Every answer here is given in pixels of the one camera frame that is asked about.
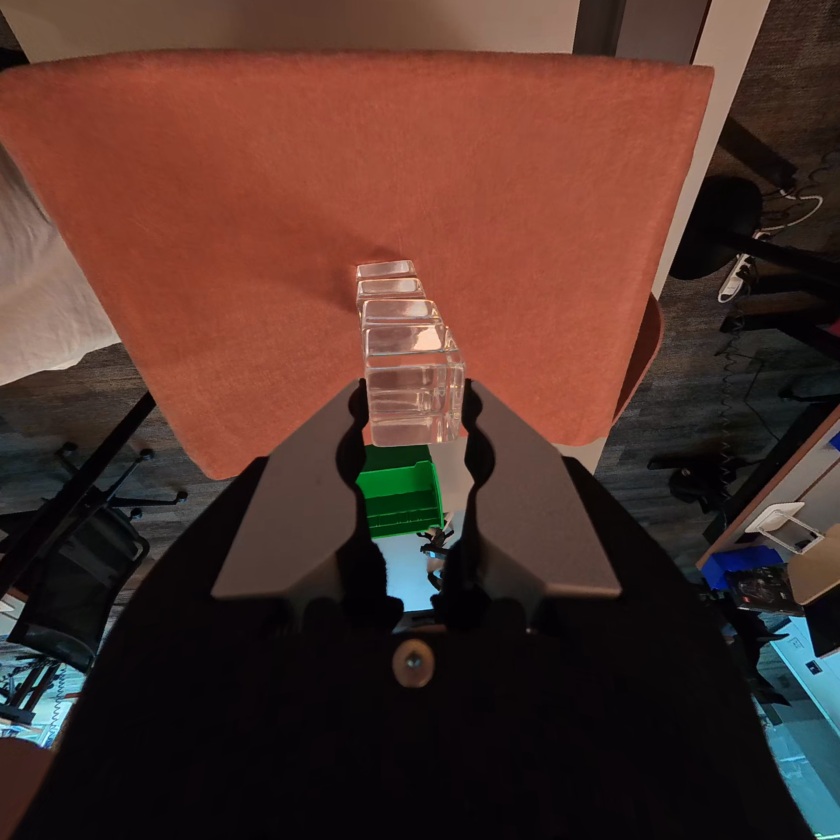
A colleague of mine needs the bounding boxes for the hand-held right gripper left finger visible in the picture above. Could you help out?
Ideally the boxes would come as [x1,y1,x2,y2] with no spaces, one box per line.
[210,377,395,624]

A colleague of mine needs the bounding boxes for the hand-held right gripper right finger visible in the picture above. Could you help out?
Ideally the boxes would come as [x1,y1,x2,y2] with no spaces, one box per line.
[436,377,623,627]

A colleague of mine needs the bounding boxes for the green plastic bin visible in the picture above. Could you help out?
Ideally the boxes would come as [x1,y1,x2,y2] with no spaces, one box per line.
[356,443,446,540]

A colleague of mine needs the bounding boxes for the light grey desk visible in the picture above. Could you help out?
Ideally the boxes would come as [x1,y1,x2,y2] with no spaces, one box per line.
[13,0,772,632]

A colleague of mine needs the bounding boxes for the black chair base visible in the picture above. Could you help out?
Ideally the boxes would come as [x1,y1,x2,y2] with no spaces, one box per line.
[646,453,749,513]

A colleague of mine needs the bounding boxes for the small blue container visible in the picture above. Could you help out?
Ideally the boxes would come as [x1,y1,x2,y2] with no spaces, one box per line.
[702,546,785,592]

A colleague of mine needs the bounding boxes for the black office chair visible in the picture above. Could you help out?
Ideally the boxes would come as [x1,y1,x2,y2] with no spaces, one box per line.
[7,443,188,670]

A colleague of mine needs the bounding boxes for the black glitter packet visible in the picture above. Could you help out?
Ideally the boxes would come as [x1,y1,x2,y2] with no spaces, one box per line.
[725,564,807,616]

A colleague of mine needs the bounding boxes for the white display stand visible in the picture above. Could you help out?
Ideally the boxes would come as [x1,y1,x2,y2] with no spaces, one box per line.
[745,502,826,554]

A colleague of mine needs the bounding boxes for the brown edged grey table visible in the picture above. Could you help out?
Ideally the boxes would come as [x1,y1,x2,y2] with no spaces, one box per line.
[696,403,840,572]

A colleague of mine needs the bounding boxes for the wooden panel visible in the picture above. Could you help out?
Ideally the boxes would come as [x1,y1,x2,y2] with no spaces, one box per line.
[787,524,840,605]

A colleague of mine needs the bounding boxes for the white power strip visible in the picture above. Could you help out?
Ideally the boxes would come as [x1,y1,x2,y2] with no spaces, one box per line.
[717,252,757,303]

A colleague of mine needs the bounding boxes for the rust brown felt bag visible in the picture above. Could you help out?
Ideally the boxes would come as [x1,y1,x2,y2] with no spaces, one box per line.
[0,49,715,481]

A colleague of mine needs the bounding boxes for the white cable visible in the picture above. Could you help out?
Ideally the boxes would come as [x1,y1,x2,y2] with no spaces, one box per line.
[755,190,824,237]

